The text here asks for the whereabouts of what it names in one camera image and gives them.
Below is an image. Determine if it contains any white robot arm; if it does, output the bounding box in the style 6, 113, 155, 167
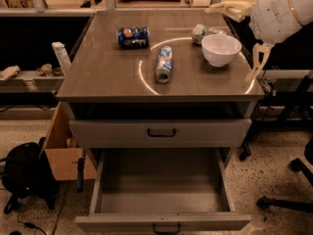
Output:
205, 0, 313, 80

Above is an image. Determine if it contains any white plastic bottle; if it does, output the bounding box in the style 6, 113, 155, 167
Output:
52, 42, 71, 75

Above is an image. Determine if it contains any black middle drawer handle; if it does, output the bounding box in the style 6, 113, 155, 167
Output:
152, 223, 181, 235

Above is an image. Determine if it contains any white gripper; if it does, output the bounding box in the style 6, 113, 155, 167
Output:
204, 0, 301, 81

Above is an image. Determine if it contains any cardboard box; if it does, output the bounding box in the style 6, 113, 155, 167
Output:
43, 103, 84, 181

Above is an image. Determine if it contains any grey drawer cabinet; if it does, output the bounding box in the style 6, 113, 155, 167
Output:
58, 10, 264, 148

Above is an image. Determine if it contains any white bowl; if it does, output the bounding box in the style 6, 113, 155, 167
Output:
201, 34, 242, 67

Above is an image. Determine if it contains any black office chair base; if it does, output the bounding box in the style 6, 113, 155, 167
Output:
255, 137, 313, 214

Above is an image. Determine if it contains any open middle grey drawer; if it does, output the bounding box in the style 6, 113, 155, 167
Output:
75, 148, 251, 235

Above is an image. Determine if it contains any black drawer handle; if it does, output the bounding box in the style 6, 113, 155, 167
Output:
152, 223, 181, 235
147, 128, 177, 138

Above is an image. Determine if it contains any closed upper grey drawer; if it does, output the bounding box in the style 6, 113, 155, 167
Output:
69, 118, 251, 148

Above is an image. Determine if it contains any black backpack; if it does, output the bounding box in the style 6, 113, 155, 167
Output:
2, 137, 59, 214

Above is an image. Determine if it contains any black upper drawer handle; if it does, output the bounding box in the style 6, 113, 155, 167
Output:
147, 128, 177, 138

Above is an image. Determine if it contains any blue pepsi can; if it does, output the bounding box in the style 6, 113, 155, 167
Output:
116, 26, 150, 49

